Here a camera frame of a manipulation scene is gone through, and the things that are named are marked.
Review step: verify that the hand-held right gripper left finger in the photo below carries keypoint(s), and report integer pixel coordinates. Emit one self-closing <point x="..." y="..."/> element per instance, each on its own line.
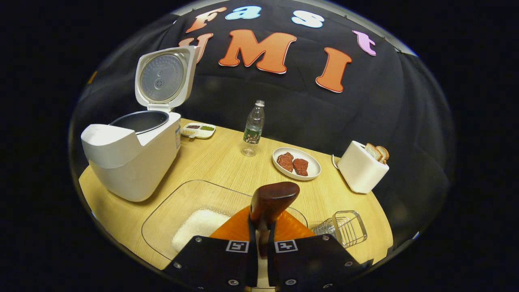
<point x="211" y="259"/>

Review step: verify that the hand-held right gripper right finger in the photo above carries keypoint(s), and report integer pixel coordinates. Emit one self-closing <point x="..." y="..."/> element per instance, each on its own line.
<point x="312" y="259"/>

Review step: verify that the white rice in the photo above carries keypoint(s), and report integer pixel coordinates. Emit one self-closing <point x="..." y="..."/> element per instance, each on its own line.
<point x="198" y="227"/>

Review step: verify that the brown wooden spoon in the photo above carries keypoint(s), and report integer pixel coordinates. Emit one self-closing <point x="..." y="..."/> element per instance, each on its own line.
<point x="271" y="198"/>

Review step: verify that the white rice cooker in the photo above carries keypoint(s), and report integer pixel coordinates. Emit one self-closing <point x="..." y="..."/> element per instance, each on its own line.
<point x="134" y="162"/>

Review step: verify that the clear rice container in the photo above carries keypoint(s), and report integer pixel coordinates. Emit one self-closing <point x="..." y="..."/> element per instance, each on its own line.
<point x="178" y="202"/>

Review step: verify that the white plate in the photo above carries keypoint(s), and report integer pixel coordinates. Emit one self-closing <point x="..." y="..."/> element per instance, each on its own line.
<point x="314" y="166"/>

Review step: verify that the red meat piece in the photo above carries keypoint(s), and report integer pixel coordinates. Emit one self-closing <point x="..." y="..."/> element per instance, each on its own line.
<point x="301" y="166"/>
<point x="286" y="161"/>

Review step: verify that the white toaster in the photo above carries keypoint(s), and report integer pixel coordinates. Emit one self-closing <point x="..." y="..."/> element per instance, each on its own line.
<point x="359" y="170"/>

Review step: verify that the bread slice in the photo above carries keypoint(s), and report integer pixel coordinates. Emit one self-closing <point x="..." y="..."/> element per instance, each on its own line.
<point x="384" y="153"/>
<point x="373" y="151"/>

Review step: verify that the white divided seasoning dish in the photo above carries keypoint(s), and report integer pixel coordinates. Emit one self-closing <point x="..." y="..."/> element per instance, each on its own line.
<point x="198" y="132"/>

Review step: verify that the clear water bottle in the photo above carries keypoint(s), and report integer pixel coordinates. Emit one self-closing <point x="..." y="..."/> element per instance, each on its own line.
<point x="253" y="129"/>

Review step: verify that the black backdrop cloth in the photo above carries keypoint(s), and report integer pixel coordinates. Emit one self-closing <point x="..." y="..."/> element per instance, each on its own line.
<point x="385" y="113"/>

